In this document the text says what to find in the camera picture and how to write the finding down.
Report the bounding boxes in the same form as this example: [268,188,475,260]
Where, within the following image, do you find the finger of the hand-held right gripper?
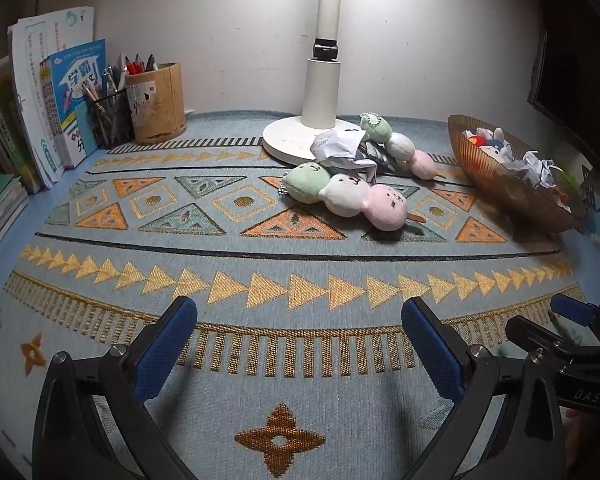
[550,293,600,346]
[505,316,581,368]

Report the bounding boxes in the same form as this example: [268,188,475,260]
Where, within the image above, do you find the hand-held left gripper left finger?
[32,296,199,480]

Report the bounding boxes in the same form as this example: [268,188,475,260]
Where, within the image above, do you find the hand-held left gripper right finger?
[401,296,563,480]

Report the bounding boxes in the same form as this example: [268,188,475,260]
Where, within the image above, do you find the amber ribbed glass bowl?
[448,115,588,233]

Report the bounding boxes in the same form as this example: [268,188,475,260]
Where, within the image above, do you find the white paper ball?
[510,150,571,196]
[310,129,376,173]

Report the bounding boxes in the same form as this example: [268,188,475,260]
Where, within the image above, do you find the pastel dango plush embroidered faces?
[279,162,426,233]

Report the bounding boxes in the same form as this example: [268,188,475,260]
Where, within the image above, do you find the white duck plush blue hat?
[461,127,515,163]

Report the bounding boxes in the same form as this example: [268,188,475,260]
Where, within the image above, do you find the black perforated stand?
[580,165,600,211]

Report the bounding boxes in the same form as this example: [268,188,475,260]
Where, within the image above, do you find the blue patterned table mat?
[0,110,600,480]

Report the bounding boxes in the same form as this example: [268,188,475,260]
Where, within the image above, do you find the dark striped cloth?
[357,142,398,183]

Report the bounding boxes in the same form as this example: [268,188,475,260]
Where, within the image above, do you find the pastel dango plush frog head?
[358,112,438,181]

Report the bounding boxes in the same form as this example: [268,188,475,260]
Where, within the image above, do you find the black mesh pen holder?
[91,89,136,150]

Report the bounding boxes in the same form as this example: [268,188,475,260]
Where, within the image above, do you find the bamboo pen holder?
[125,63,188,144]

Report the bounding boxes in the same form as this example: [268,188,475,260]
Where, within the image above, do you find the dark monitor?
[526,0,600,171]

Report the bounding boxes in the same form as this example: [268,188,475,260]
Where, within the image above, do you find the row of upright books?
[0,57,46,193]

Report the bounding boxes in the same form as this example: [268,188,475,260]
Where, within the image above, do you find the white desk lamp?
[262,0,376,167]

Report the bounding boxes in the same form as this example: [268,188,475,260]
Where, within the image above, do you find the blue workbook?
[42,40,107,170]

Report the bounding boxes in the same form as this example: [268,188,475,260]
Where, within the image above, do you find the bunch of red black pens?
[124,51,160,76]

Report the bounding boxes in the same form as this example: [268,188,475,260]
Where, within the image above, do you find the upright books and booklets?
[7,7,93,188]

